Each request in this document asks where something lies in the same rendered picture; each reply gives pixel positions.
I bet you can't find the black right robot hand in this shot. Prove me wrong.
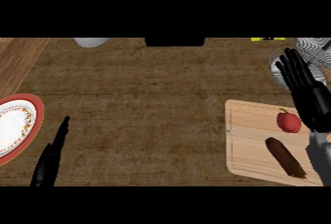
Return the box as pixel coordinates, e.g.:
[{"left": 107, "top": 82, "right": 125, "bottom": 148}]
[{"left": 274, "top": 47, "right": 331, "bottom": 134}]

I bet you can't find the yellow and black object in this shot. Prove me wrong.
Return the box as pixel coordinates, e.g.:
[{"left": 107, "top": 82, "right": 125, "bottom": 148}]
[{"left": 250, "top": 37, "right": 287, "bottom": 42}]

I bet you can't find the red bell pepper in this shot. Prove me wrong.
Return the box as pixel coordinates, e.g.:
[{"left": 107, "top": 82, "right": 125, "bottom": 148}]
[{"left": 275, "top": 108, "right": 304, "bottom": 134}]

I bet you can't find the pale wooden cutting board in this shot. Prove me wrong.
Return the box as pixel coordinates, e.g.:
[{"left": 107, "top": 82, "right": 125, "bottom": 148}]
[{"left": 224, "top": 99, "right": 327, "bottom": 187}]

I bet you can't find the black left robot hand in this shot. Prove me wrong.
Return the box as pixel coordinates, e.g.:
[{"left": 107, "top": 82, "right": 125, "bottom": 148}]
[{"left": 29, "top": 115, "right": 72, "bottom": 187}]

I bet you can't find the wire tiered basket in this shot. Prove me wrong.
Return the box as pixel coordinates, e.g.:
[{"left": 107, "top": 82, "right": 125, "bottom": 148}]
[{"left": 268, "top": 37, "right": 331, "bottom": 91}]

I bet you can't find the white rounded object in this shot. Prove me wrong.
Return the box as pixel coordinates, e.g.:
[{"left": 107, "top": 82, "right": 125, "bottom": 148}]
[{"left": 73, "top": 37, "right": 111, "bottom": 49}]

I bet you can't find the red rimmed white plate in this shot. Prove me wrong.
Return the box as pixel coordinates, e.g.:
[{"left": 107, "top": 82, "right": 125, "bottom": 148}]
[{"left": 0, "top": 93, "right": 48, "bottom": 168}]

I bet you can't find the black rectangular appliance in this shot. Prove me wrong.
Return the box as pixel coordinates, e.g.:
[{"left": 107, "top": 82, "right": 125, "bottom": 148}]
[{"left": 144, "top": 37, "right": 206, "bottom": 47}]

